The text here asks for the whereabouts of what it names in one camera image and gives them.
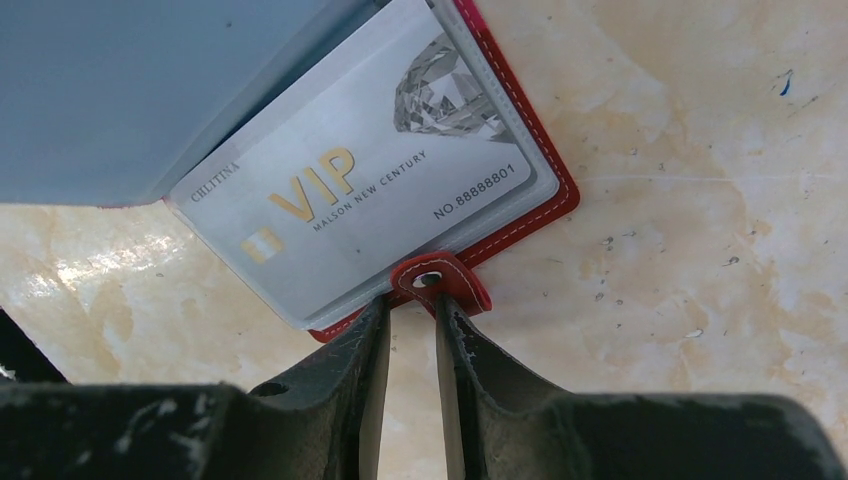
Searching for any silver VIP card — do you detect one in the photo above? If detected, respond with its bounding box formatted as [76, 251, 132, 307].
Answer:
[166, 1, 534, 330]

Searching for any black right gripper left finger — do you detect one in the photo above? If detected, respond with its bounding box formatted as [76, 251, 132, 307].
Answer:
[1, 298, 390, 479]

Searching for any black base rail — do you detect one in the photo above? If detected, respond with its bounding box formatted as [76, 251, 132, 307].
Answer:
[1, 310, 67, 383]

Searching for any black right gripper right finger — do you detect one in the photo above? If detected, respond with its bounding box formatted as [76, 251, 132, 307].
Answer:
[435, 295, 847, 479]

